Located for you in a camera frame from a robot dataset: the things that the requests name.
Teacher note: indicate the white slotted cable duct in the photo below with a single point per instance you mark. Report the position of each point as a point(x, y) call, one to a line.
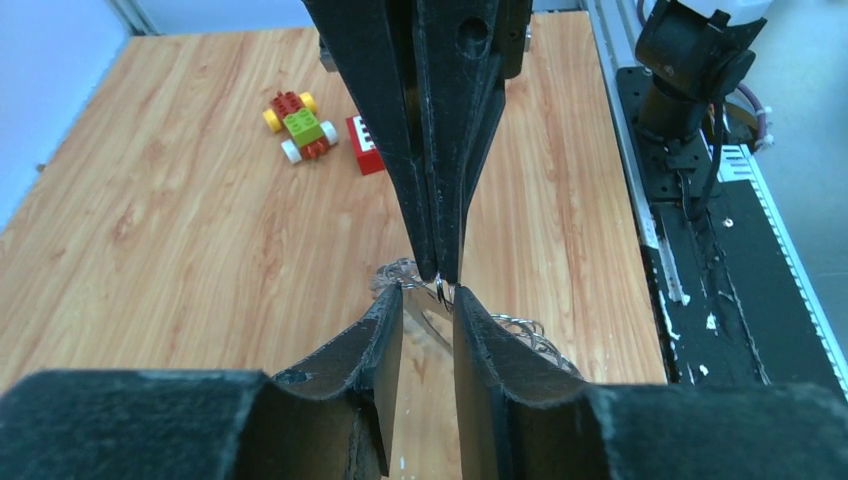
point(739, 164)

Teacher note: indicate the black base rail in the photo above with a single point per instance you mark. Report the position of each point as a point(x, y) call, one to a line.
point(729, 311)

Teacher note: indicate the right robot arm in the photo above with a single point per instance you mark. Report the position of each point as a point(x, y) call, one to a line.
point(697, 52)

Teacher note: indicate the toy brick car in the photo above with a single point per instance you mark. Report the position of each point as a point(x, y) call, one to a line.
point(296, 114)

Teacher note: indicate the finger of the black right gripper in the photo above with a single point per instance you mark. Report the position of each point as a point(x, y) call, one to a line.
point(460, 83)
point(371, 45)

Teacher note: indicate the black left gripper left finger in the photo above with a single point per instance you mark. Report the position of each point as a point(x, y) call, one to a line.
point(329, 416)

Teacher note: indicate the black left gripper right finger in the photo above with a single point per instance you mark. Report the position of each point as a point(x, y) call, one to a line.
point(522, 417)

